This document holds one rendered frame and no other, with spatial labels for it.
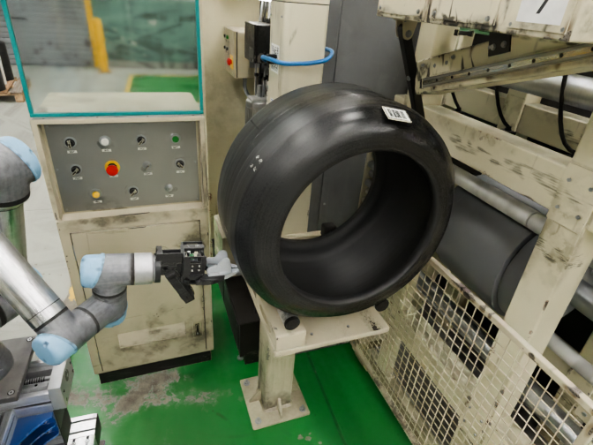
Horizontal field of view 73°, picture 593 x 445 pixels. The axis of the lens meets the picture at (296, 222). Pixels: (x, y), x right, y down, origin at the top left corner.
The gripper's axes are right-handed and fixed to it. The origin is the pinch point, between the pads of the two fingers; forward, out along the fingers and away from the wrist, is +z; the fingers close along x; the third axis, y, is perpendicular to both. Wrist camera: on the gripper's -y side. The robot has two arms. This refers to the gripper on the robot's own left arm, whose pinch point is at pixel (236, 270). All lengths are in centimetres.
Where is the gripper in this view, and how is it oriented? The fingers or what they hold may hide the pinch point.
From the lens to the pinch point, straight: 106.2
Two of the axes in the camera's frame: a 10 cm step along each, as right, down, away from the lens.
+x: -3.4, -4.9, 8.1
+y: 1.9, -8.7, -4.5
